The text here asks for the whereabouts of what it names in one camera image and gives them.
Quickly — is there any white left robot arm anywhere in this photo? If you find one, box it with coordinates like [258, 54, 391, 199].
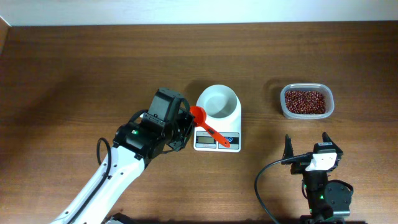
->
[53, 88, 194, 223]

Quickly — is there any white digital kitchen scale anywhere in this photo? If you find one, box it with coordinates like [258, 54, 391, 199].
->
[193, 93, 243, 153]

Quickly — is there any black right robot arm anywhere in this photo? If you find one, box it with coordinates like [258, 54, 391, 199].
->
[282, 133, 354, 223]

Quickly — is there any red measuring scoop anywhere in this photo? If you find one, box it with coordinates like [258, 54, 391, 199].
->
[190, 106, 230, 148]

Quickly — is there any white bowl on scale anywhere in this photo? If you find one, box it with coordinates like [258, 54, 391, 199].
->
[196, 85, 241, 119]

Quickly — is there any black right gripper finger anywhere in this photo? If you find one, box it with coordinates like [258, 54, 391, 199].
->
[322, 132, 333, 144]
[282, 134, 294, 159]

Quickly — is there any clear plastic bean container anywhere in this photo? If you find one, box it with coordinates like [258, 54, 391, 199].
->
[280, 83, 335, 119]

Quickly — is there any black right camera cable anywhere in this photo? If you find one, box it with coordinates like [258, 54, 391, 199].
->
[254, 154, 312, 224]

